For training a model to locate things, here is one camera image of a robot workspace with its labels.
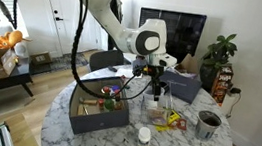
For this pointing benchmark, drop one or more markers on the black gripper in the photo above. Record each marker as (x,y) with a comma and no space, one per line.
(153,70)

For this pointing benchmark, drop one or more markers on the clear frost cold cup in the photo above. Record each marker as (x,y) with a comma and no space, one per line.
(149,100)

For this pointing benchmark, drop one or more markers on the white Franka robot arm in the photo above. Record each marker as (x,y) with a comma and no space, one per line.
(111,16)

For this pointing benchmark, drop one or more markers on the grey paper coffee cup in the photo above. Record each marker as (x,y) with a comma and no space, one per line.
(207,126)

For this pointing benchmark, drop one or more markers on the clear plastic container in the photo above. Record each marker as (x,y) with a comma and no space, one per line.
(166,111)

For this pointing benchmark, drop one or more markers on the dark grey closed laptop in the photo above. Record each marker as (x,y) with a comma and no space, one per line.
(183,86)

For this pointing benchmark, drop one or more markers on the yellow sauce packet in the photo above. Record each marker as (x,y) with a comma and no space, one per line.
(174,117)

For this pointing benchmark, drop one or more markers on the white bottle blue cap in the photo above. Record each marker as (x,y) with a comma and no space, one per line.
(115,88)

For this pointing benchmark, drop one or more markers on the red ketchup packet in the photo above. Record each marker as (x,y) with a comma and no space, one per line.
(181,124)

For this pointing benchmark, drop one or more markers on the black remote control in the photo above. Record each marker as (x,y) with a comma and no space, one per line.
(112,69)

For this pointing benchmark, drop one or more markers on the green glass bottle red cap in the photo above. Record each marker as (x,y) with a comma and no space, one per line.
(109,104)

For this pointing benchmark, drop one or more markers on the white pill bottle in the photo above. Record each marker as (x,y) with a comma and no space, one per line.
(144,138)

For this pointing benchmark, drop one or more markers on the orange sauce bottle red cap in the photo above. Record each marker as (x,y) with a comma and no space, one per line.
(101,104)

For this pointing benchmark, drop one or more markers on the dark grey chair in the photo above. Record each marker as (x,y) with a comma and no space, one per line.
(105,60)

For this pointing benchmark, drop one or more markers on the black flat screen television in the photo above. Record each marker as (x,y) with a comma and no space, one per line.
(176,31)

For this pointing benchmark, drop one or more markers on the orange Jenga box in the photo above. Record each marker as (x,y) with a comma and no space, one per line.
(222,84)

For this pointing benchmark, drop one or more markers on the navy cardboard box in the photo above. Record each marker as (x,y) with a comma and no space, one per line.
(98,122)

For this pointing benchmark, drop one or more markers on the wooden block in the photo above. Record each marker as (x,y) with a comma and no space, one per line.
(82,110)
(88,101)

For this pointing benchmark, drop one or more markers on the green potted plant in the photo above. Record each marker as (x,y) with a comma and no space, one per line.
(219,53)

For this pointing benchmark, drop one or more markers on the patterned floor rug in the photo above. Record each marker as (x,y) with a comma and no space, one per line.
(68,60)

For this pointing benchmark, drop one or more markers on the white door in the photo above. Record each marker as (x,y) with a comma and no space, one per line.
(67,15)

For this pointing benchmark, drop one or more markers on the small flat cardboard box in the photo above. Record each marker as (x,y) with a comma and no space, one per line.
(40,58)

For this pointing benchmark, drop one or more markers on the black side table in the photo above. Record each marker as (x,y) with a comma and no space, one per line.
(9,78)

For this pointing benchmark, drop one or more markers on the orange plush toy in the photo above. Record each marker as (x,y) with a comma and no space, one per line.
(9,38)

